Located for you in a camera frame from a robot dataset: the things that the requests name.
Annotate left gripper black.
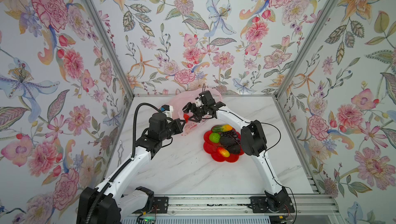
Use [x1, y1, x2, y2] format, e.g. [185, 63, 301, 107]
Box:
[158, 118, 187, 142]

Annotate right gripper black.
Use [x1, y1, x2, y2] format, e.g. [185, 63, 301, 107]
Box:
[180, 102, 209, 123]

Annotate pink plastic bag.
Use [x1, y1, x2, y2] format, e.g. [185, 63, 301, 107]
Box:
[167, 88, 223, 135]

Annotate green yellow mango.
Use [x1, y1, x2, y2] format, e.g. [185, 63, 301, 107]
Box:
[211, 125, 233, 133]

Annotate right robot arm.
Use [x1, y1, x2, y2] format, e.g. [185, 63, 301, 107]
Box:
[183, 91, 297, 213]

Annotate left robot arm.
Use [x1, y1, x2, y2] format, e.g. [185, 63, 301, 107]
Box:
[76, 113, 186, 224]

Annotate green lime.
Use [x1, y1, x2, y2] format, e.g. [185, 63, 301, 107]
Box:
[209, 132, 221, 144]

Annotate red flower-shaped plate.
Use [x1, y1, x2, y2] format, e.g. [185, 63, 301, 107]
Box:
[203, 128, 244, 163]

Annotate dark purple grapes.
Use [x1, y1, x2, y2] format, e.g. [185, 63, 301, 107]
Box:
[223, 130, 240, 143]

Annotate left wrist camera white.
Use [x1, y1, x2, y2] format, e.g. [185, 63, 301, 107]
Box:
[160, 104, 173, 119]

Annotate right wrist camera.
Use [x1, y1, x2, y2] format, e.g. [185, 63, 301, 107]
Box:
[199, 91, 216, 107]

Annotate black corrugated cable conduit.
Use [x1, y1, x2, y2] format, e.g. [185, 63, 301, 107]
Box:
[85, 102, 161, 224]

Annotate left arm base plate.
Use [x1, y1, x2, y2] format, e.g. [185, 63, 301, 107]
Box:
[134, 197, 169, 215]

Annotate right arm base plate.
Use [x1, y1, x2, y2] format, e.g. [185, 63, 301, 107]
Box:
[249, 196, 296, 214]

